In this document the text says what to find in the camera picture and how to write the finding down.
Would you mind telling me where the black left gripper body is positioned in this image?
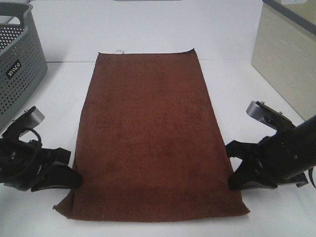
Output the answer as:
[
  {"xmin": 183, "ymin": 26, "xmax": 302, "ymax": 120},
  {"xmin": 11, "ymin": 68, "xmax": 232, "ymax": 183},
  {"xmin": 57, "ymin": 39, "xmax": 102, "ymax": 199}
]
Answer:
[{"xmin": 0, "ymin": 126, "xmax": 53, "ymax": 191}]

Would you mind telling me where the grey perforated plastic basket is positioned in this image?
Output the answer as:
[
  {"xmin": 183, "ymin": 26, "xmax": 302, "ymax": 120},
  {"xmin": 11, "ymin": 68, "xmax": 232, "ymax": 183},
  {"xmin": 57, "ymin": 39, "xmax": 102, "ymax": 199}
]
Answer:
[{"xmin": 0, "ymin": 2, "xmax": 47, "ymax": 127}]

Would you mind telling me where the brown towel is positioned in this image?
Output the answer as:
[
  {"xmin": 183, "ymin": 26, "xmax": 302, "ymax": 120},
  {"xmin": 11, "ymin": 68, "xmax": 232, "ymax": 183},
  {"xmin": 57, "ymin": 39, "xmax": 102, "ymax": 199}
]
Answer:
[{"xmin": 54, "ymin": 50, "xmax": 249, "ymax": 222}]

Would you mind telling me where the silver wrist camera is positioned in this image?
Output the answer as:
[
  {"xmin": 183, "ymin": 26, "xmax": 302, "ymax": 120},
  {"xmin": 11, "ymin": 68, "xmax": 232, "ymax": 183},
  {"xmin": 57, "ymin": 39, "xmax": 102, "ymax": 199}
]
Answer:
[
  {"xmin": 9, "ymin": 106, "xmax": 45, "ymax": 137},
  {"xmin": 246, "ymin": 101, "xmax": 295, "ymax": 133}
]

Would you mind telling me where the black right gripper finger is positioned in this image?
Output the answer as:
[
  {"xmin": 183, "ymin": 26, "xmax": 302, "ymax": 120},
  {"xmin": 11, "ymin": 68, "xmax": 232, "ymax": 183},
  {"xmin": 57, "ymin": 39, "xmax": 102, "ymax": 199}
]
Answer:
[
  {"xmin": 228, "ymin": 159, "xmax": 274, "ymax": 191},
  {"xmin": 225, "ymin": 140, "xmax": 258, "ymax": 158}
]

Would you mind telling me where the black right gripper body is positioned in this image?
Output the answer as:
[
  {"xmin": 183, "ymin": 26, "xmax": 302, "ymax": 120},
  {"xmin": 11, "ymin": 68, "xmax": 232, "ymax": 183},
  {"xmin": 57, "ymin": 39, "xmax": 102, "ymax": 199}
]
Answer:
[{"xmin": 258, "ymin": 133, "xmax": 309, "ymax": 189}]

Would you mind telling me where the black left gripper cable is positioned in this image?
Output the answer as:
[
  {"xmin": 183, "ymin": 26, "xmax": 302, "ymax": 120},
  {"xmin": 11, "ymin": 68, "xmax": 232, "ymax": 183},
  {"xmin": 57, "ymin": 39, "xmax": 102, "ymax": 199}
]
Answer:
[{"xmin": 23, "ymin": 127, "xmax": 42, "ymax": 146}]

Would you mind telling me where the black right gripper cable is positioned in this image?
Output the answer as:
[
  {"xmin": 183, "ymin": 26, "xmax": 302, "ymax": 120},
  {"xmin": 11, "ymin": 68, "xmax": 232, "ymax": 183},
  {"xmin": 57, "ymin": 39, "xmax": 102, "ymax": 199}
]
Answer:
[{"xmin": 306, "ymin": 165, "xmax": 316, "ymax": 190}]

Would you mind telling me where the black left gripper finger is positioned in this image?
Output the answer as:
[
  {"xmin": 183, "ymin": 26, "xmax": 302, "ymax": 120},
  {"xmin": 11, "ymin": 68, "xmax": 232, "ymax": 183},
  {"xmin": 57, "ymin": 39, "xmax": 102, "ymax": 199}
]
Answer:
[
  {"xmin": 48, "ymin": 148, "xmax": 70, "ymax": 165},
  {"xmin": 31, "ymin": 164, "xmax": 82, "ymax": 192}
]

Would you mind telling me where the beige storage box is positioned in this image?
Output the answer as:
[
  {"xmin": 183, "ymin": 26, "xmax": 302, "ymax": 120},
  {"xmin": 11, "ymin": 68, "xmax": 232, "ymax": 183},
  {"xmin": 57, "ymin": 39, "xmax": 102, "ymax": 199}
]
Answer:
[{"xmin": 251, "ymin": 0, "xmax": 316, "ymax": 120}]

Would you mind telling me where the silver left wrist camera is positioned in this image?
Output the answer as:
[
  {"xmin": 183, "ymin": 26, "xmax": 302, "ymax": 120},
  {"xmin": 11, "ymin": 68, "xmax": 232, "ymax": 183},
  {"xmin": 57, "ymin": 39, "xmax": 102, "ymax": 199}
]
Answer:
[{"xmin": 9, "ymin": 106, "xmax": 45, "ymax": 137}]

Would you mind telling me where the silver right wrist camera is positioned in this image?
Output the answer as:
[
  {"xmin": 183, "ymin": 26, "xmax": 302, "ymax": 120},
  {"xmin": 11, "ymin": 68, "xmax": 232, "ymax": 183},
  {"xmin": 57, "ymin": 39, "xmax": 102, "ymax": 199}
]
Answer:
[{"xmin": 246, "ymin": 101, "xmax": 295, "ymax": 133}]

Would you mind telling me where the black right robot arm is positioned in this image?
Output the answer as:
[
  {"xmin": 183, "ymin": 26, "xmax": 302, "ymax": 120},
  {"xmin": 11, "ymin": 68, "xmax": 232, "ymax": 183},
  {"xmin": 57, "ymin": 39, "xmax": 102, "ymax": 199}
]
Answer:
[{"xmin": 226, "ymin": 117, "xmax": 316, "ymax": 190}]

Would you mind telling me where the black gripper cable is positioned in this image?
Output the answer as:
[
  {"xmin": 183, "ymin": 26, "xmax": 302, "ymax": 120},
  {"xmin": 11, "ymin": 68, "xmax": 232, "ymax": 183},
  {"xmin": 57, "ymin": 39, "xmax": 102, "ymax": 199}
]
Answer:
[
  {"xmin": 306, "ymin": 165, "xmax": 316, "ymax": 190},
  {"xmin": 23, "ymin": 127, "xmax": 42, "ymax": 146}
]

